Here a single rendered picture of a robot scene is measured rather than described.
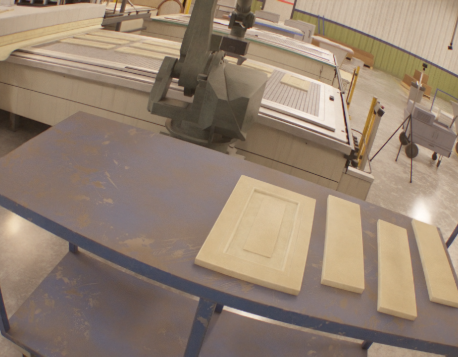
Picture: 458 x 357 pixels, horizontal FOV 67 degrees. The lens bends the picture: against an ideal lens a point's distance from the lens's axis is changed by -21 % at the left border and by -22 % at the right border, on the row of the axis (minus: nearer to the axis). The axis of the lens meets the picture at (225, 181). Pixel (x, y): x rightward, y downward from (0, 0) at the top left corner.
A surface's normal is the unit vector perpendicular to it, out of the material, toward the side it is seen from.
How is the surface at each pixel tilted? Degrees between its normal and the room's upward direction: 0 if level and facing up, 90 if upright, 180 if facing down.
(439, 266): 0
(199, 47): 66
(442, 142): 90
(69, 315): 0
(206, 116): 90
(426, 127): 90
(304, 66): 90
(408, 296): 0
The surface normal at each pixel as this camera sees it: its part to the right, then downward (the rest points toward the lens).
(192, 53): 0.00, 0.04
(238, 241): 0.02, -0.91
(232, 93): -0.37, -0.53
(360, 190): -0.24, 0.40
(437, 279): 0.23, -0.86
